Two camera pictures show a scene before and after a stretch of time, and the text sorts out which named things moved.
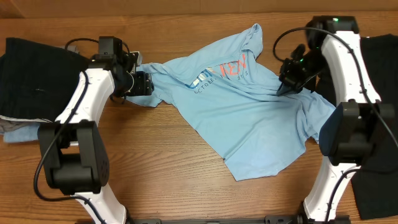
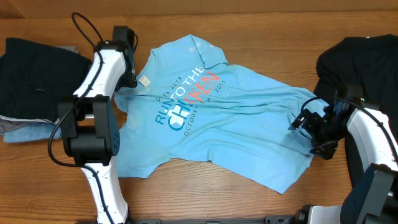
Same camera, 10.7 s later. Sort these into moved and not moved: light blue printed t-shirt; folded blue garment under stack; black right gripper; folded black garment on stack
Moved: light blue printed t-shirt; black right gripper
Not moved: folded black garment on stack; folded blue garment under stack
